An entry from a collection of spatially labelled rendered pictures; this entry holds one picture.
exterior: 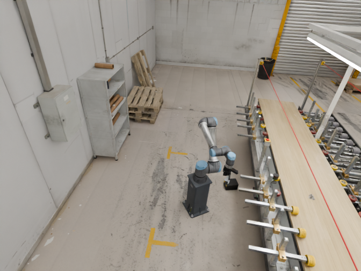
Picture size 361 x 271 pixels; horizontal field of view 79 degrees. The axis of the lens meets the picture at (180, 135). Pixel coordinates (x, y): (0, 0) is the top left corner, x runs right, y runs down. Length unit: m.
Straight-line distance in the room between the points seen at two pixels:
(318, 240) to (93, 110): 3.36
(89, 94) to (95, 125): 0.57
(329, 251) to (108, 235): 2.47
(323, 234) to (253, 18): 8.18
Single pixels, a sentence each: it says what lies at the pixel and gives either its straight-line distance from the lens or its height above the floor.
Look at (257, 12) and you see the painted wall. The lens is 9.62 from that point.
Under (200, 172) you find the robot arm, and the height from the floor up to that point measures 0.78.
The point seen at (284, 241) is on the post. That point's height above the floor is 1.09.
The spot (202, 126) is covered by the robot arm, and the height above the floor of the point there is 1.33.
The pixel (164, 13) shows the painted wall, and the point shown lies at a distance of 9.52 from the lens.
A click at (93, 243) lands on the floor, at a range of 3.28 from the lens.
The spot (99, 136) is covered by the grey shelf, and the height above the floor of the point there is 0.52.
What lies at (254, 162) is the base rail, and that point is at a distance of 3.37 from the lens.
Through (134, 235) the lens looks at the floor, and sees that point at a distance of 3.23.
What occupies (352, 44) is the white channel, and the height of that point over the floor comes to 2.43.
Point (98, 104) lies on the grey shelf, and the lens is 3.72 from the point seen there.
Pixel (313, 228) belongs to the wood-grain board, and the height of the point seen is 0.90.
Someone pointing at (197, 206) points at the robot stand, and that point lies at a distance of 3.28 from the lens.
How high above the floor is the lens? 2.74
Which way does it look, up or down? 34 degrees down
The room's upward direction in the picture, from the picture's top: 3 degrees clockwise
